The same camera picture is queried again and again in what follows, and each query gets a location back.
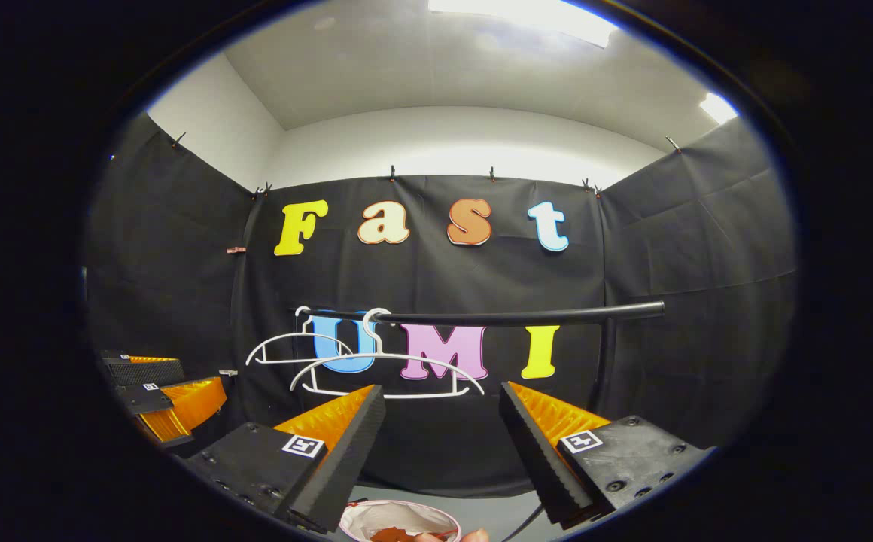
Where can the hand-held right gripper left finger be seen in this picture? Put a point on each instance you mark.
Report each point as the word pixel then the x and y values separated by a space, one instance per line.
pixel 346 459

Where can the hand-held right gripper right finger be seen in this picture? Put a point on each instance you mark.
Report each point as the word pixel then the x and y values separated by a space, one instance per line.
pixel 538 459

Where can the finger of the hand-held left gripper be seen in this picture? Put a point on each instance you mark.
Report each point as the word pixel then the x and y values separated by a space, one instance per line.
pixel 150 371
pixel 143 399

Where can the white fabric laundry hamper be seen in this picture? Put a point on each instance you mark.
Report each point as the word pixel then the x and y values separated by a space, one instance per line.
pixel 399 516

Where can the white plastic clothes hanger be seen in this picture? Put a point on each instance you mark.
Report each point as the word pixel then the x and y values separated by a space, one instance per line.
pixel 278 339
pixel 391 356

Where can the black backdrop cloth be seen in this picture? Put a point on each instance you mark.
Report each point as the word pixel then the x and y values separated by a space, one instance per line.
pixel 677 301

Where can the ceiling light panel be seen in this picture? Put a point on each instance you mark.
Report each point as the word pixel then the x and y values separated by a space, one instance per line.
pixel 534 15
pixel 719 108

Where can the black clothes rail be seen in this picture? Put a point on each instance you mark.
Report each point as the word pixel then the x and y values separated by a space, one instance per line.
pixel 519 316

